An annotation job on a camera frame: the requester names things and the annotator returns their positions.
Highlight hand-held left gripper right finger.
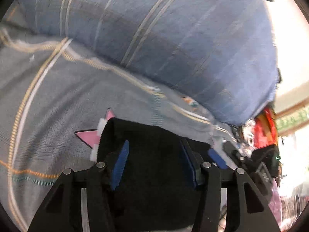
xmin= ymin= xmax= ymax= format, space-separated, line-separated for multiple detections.
xmin=180 ymin=139 xmax=280 ymax=232

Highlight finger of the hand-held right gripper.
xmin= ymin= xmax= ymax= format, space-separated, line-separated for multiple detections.
xmin=223 ymin=141 xmax=244 ymax=167
xmin=208 ymin=148 xmax=228 ymax=170

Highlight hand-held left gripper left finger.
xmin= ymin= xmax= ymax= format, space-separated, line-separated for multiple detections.
xmin=28 ymin=140 xmax=129 ymax=232

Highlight black pants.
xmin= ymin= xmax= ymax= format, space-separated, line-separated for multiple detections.
xmin=96 ymin=118 xmax=214 ymax=232

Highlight pink cloth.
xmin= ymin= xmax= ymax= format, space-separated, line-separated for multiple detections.
xmin=267 ymin=181 xmax=283 ymax=228

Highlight green patterned window ledge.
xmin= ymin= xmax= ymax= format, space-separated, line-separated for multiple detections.
xmin=275 ymin=101 xmax=309 ymax=133

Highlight grey printed bed sheet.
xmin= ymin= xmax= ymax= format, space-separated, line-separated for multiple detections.
xmin=0 ymin=5 xmax=242 ymax=232

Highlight blue plaid pillow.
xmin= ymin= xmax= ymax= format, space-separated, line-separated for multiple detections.
xmin=17 ymin=0 xmax=282 ymax=126

